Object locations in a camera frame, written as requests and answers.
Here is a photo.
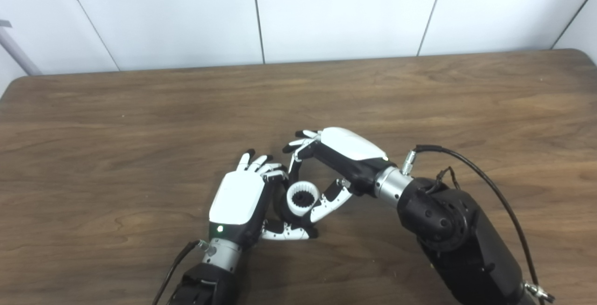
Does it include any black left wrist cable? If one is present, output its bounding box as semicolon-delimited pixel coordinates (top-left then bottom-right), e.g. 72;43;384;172
152;240;215;305

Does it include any grey wall corner post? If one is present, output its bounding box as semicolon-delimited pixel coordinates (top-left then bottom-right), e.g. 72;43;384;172
0;20;43;76

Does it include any round black plastic part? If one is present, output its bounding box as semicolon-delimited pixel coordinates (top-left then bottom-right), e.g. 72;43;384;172
273;181;322;231

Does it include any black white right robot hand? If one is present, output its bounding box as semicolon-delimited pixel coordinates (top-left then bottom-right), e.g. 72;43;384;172
282;127;397;224

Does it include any white plastic ring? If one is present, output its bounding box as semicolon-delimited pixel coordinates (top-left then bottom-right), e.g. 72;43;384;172
286;180;320;217

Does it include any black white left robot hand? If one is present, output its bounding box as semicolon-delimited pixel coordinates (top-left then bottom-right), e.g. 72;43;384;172
208;149;319;250

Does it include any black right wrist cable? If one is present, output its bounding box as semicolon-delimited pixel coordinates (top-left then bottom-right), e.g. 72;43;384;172
401;145;555;305

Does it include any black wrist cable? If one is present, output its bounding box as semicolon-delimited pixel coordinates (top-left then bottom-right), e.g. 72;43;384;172
401;145;555;305
152;240;215;305

